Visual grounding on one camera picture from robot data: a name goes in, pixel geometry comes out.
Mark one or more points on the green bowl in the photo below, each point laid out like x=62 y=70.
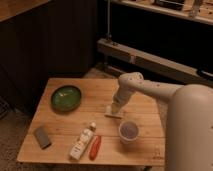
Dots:
x=66 y=98

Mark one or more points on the wooden shelf with items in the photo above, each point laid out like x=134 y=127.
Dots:
x=194 y=10

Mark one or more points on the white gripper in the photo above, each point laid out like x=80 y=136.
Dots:
x=120 y=98

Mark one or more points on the metal beam frame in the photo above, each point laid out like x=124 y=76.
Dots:
x=151 y=62

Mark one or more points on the grey rectangular block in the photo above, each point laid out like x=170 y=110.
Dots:
x=42 y=137

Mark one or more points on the white sponge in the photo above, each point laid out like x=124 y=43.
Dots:
x=109 y=113

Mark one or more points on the white tube with cap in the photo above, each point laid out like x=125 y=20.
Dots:
x=83 y=141

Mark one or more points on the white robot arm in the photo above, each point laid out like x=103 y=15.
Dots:
x=189 y=124

